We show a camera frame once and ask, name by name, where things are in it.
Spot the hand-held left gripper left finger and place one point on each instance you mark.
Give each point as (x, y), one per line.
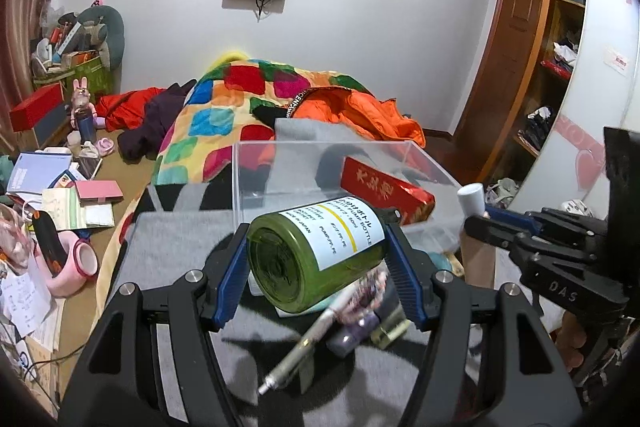
(231, 277)

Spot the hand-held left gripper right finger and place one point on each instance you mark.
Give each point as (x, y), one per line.
(406, 277)

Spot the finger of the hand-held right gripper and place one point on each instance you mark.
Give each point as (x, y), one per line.
(510, 217)
(495, 234)

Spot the beige tube with white cap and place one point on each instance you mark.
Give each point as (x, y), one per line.
(475, 252)

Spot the pink translucent charm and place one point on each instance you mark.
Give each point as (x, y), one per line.
(367, 299)

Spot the green pump bottle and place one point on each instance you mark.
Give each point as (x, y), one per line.
(300, 257)

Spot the clear plastic box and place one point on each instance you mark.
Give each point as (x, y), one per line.
(300, 172)

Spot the person's right hand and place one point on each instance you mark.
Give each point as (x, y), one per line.
(571, 339)

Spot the small green clear case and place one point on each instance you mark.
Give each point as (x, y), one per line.
(390, 332)

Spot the grey felt mat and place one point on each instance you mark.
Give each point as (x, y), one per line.
(165, 247)

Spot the purple glitter bottle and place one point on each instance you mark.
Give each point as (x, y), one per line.
(352, 334)

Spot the red packet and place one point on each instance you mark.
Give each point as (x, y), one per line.
(385, 192)

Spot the pink wallet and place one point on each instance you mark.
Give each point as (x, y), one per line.
(99, 192)

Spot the white sliding wardrobe door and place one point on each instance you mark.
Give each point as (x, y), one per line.
(595, 82)

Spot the wooden wardrobe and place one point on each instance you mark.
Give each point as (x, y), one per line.
(505, 57)

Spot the pink round holder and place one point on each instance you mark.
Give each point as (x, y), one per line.
(70, 277)

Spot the colourful checked blanket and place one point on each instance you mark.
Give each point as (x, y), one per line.
(225, 107)

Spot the orange jacket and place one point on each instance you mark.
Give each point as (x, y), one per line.
(370, 109)

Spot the dark purple cloth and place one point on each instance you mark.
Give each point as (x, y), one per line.
(150, 122)

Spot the red jacket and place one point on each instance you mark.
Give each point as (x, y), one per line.
(125, 107)

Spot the blue bottle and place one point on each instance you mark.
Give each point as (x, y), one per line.
(86, 124)

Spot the white and blue notebook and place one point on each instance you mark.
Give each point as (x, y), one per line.
(37, 172)

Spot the pink bunny figure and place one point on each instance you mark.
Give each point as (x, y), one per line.
(81, 96)

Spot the green cardboard box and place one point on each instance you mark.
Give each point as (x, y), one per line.
(90, 74)

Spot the red box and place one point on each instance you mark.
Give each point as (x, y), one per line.
(35, 109)

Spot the grey neck pillow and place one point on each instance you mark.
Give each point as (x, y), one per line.
(112, 32)

